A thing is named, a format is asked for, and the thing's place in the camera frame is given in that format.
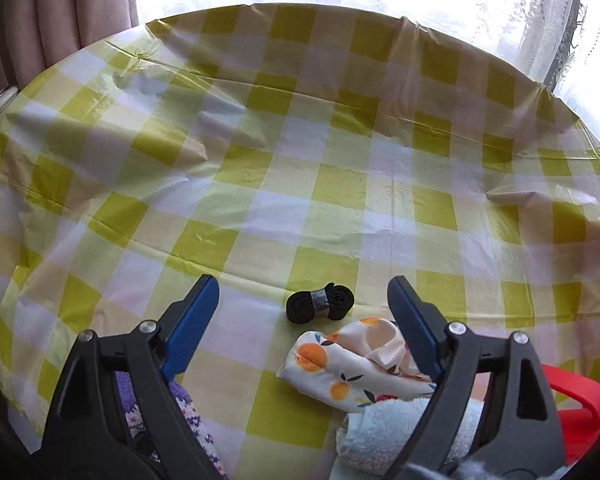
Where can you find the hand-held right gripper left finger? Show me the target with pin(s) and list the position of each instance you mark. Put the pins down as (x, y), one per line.
(192, 325)

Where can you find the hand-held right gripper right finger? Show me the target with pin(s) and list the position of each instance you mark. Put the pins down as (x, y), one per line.
(415, 320)

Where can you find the purple knitted cloth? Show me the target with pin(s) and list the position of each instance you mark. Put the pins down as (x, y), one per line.
(195, 425)

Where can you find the orange-print white cloth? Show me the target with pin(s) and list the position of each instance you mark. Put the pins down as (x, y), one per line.
(320, 360)

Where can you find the black band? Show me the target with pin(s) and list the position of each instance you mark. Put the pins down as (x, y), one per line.
(305, 305)

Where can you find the light blue towel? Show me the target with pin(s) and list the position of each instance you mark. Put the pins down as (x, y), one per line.
(395, 430)

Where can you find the grey fuzzy fabric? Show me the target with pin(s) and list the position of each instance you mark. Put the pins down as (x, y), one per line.
(445, 472)

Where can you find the red plastic basket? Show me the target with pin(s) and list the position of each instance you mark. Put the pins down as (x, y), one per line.
(580, 425)

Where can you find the yellow checked plastic tablecloth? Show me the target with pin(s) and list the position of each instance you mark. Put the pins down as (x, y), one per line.
(300, 160)

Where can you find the pink curtain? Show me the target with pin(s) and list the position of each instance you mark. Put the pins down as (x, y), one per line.
(55, 20)

